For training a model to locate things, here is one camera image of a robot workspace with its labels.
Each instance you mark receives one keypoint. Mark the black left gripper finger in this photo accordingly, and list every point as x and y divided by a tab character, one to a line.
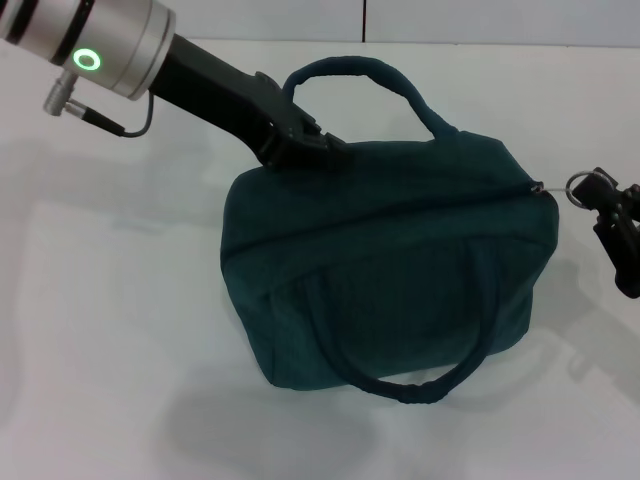
320	157
310	132

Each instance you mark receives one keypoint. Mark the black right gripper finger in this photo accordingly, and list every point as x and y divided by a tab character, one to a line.
600	187
625	250

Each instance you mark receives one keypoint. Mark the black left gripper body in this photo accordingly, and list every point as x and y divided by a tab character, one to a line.
225	95

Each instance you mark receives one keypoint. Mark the dark teal fabric lunch bag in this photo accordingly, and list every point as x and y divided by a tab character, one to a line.
390	250

